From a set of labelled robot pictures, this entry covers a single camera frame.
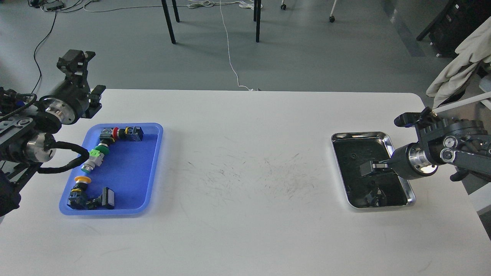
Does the yellow push button switch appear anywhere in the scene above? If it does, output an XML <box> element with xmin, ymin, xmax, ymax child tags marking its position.
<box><xmin>67</xmin><ymin>175</ymin><xmax>92</xmax><ymax>210</ymax></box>

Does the black table leg left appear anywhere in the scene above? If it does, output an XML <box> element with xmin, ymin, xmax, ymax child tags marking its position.
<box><xmin>161</xmin><ymin>0</ymin><xmax>180</xmax><ymax>45</ymax></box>

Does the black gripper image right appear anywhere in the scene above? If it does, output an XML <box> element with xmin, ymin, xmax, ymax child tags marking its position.
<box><xmin>359</xmin><ymin>144</ymin><xmax>437</xmax><ymax>180</ymax></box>

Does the black table leg right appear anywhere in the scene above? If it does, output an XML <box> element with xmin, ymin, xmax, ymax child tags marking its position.
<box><xmin>253</xmin><ymin>0</ymin><xmax>262</xmax><ymax>43</ymax></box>

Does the red emergency push button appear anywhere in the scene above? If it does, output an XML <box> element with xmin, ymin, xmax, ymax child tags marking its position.
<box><xmin>99</xmin><ymin>126</ymin><xmax>144</xmax><ymax>145</ymax></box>

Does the black cabinet top right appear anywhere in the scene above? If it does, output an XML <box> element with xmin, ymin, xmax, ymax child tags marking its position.
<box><xmin>416</xmin><ymin>0</ymin><xmax>491</xmax><ymax>58</ymax></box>

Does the green push button switch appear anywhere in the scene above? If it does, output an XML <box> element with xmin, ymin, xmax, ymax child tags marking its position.
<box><xmin>81</xmin><ymin>143</ymin><xmax>109</xmax><ymax>173</ymax></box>

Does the blue plastic tray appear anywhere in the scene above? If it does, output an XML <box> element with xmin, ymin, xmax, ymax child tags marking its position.
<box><xmin>59</xmin><ymin>123</ymin><xmax>164</xmax><ymax>215</ymax></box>

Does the silver metal tray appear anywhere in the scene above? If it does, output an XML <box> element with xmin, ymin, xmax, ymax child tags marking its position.
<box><xmin>331</xmin><ymin>131</ymin><xmax>416</xmax><ymax>211</ymax></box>

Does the beige cloth on chair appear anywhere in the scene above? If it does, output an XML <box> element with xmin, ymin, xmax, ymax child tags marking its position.
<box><xmin>426</xmin><ymin>18</ymin><xmax>491</xmax><ymax>108</ymax></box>

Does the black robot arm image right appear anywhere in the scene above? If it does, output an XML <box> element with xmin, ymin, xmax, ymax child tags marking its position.
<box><xmin>360</xmin><ymin>108</ymin><xmax>491</xmax><ymax>182</ymax></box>

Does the white floor cable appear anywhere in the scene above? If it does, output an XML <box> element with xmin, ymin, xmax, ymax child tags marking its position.
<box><xmin>186</xmin><ymin>0</ymin><xmax>265</xmax><ymax>92</ymax></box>

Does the black floor cable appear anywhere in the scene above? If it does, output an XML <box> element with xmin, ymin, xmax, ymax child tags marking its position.
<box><xmin>29</xmin><ymin>0</ymin><xmax>100</xmax><ymax>94</ymax></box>

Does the black table leg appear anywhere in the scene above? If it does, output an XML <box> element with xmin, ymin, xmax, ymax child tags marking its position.
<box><xmin>161</xmin><ymin>0</ymin><xmax>180</xmax><ymax>45</ymax></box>
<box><xmin>253</xmin><ymin>0</ymin><xmax>262</xmax><ymax>43</ymax></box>

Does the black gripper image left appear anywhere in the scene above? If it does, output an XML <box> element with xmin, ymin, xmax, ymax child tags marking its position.
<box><xmin>44</xmin><ymin>49</ymin><xmax>106</xmax><ymax>125</ymax></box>

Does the black square push button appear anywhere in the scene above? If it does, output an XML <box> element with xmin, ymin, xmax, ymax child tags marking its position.
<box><xmin>87</xmin><ymin>187</ymin><xmax>115</xmax><ymax>210</ymax></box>

